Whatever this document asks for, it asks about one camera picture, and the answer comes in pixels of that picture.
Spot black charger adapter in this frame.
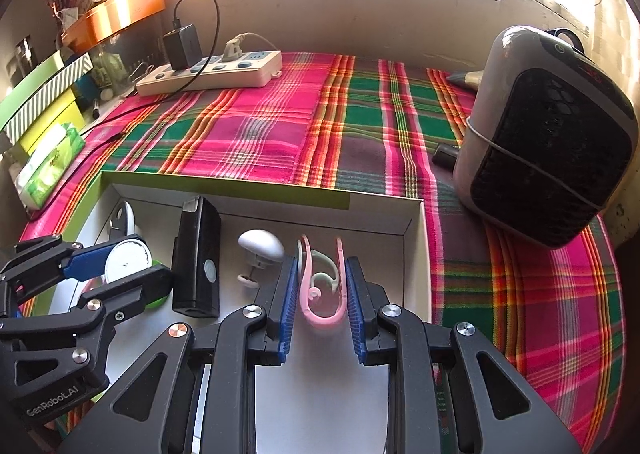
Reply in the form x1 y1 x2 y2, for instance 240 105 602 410
163 24 202 71

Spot pale green ear hook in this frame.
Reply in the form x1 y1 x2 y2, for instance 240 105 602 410
298 240 346 296

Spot clear plastic container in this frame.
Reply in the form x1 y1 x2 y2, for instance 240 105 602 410
95 51 126 90

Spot white plug with cable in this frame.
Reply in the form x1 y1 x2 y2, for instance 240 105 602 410
222 33 277 62

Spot white power strip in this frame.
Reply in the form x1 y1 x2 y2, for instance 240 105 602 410
136 50 283 97

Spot white round disc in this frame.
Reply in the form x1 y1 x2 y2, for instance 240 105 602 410
105 238 153 286

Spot grey heater cord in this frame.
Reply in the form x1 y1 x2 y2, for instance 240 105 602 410
466 116 603 210

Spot beige pencil-shaped object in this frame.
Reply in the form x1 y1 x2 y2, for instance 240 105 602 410
446 69 484 90

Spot yellow-green box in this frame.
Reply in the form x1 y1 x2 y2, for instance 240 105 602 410
19 86 81 155

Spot grey space heater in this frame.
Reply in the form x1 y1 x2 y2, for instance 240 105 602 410
452 25 640 250

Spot pink green plaid blanket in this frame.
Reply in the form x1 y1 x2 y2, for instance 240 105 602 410
17 51 626 441

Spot green tissue pack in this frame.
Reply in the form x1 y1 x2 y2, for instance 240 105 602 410
15 123 86 210

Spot small black cylinder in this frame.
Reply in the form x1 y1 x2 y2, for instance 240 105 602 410
432 144 461 167

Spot pink ear-hook headset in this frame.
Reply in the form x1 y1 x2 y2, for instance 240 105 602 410
297 234 349 331

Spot white egg-shaped gadget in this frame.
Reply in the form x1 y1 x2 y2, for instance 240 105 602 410
236 229 286 289

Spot green round object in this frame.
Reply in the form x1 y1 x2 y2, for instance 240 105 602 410
141 258 170 311

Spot green striped boxes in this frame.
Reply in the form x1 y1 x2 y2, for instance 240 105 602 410
0 52 94 135

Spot black charger cable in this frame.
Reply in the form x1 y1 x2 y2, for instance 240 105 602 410
80 0 221 142

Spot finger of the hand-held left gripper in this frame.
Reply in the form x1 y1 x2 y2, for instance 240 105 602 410
0 266 175 403
0 235 118 321

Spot black rectangular device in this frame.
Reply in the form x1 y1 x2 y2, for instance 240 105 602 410
171 195 222 319

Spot orange tray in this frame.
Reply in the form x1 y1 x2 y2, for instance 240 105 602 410
60 0 166 47

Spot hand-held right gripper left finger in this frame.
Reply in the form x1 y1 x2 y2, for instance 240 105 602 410
57 255 300 454

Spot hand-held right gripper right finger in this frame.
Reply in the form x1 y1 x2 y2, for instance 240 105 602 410
344 256 583 454

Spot white box with green rim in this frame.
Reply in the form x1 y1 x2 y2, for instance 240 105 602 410
47 170 442 454

